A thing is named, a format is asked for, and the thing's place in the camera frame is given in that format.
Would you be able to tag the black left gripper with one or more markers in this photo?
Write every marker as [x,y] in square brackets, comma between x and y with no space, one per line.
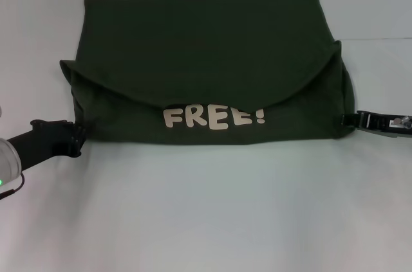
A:
[38,143]

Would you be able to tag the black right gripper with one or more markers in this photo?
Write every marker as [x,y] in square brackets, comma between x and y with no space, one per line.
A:
[389,125]

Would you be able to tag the dark green shirt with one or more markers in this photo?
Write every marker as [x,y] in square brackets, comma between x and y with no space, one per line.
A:
[209,43]

